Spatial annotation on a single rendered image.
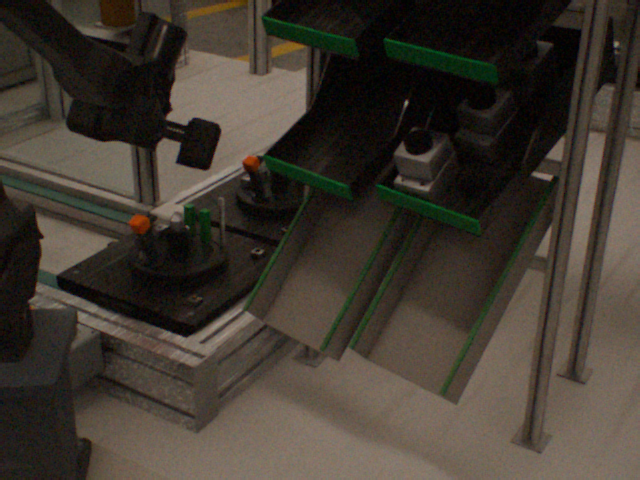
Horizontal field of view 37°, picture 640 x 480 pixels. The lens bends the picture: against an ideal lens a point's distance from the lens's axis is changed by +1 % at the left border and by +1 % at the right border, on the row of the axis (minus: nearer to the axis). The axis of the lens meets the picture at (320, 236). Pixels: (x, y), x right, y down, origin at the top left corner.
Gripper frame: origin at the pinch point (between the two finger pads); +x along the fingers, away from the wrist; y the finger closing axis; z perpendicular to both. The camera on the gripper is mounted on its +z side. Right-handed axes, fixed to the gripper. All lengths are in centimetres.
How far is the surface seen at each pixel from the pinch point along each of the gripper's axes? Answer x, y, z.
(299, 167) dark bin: -19.1, -20.7, -2.6
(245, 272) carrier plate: 9.9, -16.7, -12.6
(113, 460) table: -4.3, -8.9, -40.2
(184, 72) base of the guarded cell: 119, 20, 46
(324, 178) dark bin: -21.5, -23.8, -3.6
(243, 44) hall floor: 437, 49, 170
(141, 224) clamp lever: 0.7, -2.4, -11.3
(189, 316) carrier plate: 0.7, -11.9, -21.1
